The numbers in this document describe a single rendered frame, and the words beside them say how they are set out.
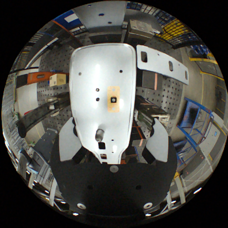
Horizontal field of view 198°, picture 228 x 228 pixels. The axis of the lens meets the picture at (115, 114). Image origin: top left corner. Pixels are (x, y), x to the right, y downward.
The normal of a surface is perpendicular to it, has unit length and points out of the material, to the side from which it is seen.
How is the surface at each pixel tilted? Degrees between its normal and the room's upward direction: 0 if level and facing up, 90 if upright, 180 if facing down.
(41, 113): 81
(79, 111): 0
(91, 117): 0
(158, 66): 0
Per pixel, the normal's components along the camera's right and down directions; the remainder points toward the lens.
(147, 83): 0.02, 0.39
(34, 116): 0.99, 0.07
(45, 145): 0.77, -0.59
